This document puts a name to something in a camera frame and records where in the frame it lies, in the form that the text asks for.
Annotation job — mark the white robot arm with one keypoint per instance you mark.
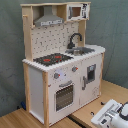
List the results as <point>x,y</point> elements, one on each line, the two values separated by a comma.
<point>112,115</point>

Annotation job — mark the wooden toy kitchen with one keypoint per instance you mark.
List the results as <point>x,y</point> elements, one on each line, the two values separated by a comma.
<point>40,84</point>

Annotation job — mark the right oven knob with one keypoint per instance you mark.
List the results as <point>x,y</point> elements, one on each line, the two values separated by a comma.
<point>74,69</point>

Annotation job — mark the oven knob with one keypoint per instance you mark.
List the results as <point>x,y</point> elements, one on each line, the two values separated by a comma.
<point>56,75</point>
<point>74,69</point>

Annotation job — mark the left oven knob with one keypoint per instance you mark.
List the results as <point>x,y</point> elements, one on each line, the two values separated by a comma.
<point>56,75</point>

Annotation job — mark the black stove top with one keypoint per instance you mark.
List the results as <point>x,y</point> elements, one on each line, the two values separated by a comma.
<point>52,59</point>

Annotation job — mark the metal toy sink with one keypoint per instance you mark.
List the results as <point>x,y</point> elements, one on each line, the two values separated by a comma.
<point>79,51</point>

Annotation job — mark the black toy faucet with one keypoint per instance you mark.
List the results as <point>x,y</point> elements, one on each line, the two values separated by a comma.
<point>72,40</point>

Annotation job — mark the white cupboard door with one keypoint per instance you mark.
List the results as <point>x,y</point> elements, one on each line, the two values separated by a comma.
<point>90,79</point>

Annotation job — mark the oven door with window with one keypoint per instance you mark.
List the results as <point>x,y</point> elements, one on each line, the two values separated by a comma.
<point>64,96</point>

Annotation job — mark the grey range hood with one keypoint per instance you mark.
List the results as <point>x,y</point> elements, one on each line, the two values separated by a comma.
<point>48,18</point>

